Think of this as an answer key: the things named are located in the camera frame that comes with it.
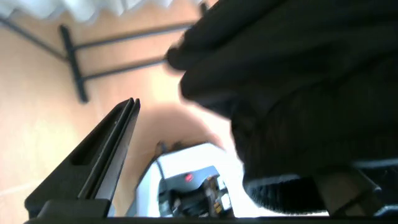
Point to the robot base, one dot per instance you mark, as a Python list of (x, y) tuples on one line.
[(186, 158)]

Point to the beige curtain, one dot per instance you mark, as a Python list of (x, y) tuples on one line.
[(77, 7)]

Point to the black garment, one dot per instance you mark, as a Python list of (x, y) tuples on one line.
[(295, 77)]

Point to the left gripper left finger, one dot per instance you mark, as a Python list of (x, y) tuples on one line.
[(102, 161)]

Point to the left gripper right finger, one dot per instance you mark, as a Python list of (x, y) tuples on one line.
[(348, 193)]

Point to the black clothes rack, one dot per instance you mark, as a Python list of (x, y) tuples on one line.
[(73, 62)]

